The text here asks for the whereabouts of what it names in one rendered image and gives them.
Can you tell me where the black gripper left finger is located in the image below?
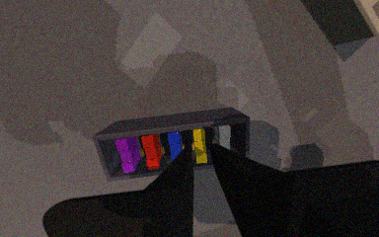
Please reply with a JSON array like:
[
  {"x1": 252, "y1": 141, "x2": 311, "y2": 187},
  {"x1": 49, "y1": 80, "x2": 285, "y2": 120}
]
[{"x1": 43, "y1": 146, "x2": 194, "y2": 237}]

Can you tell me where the beige square tray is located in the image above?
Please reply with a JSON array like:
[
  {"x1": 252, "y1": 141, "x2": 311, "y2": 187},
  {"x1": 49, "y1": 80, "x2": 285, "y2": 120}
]
[{"x1": 303, "y1": 0, "x2": 379, "y2": 45}]

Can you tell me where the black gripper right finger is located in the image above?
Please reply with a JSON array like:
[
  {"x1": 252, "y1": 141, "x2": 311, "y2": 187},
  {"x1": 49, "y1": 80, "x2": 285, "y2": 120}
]
[{"x1": 210, "y1": 143, "x2": 379, "y2": 237}]

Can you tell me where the blue fuse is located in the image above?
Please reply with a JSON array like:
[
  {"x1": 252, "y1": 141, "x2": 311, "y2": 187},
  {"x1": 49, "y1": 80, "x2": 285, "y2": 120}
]
[{"x1": 167, "y1": 131, "x2": 183, "y2": 162}]

